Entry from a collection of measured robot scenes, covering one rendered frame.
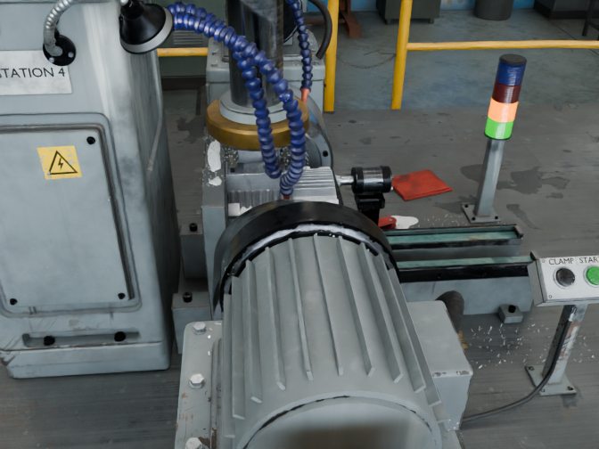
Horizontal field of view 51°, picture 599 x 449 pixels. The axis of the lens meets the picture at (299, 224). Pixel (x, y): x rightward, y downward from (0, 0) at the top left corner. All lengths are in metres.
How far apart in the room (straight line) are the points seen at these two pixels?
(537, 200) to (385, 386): 1.39
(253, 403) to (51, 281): 0.68
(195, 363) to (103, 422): 0.46
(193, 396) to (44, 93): 0.47
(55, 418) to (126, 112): 0.56
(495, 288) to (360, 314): 0.87
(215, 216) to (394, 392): 0.63
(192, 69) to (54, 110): 3.53
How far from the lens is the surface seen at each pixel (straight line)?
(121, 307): 1.13
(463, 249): 1.39
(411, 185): 1.76
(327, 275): 0.53
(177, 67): 4.44
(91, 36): 0.89
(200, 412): 0.69
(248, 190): 1.12
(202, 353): 0.74
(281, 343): 0.49
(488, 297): 1.35
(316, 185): 1.15
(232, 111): 1.05
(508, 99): 1.52
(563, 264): 1.09
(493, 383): 1.25
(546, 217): 1.74
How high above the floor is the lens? 1.69
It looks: 34 degrees down
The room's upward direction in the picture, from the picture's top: 1 degrees clockwise
